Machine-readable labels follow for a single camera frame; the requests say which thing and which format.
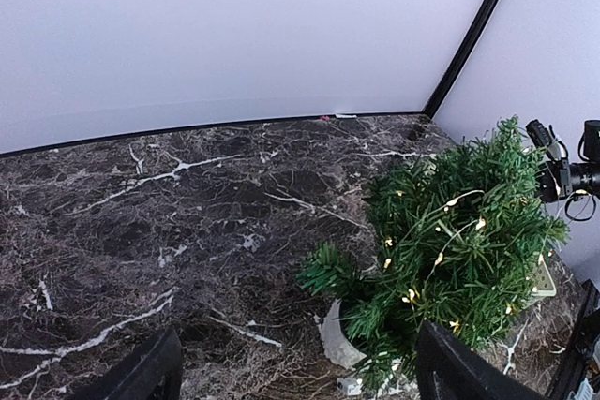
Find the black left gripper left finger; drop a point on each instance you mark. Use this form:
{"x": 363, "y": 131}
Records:
{"x": 153, "y": 370}

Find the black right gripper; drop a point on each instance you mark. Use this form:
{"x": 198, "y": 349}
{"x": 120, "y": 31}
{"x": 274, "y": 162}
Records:
{"x": 554, "y": 180}

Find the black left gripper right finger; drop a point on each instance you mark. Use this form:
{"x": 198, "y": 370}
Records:
{"x": 447, "y": 369}

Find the fairy light battery box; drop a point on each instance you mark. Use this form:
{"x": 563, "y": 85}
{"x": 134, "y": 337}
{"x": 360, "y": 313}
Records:
{"x": 350, "y": 386}

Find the beige perforated plastic basket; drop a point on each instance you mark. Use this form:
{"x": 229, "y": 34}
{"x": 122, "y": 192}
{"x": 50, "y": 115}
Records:
{"x": 544, "y": 286}

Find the small green christmas tree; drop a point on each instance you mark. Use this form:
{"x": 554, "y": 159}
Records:
{"x": 458, "y": 237}

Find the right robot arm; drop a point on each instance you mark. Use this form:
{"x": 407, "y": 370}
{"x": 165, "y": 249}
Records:
{"x": 578, "y": 373}

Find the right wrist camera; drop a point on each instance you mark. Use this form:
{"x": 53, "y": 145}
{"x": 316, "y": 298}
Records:
{"x": 539, "y": 134}

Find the right black frame post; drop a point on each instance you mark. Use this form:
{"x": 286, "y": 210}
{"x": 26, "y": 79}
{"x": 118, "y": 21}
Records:
{"x": 460, "y": 58}

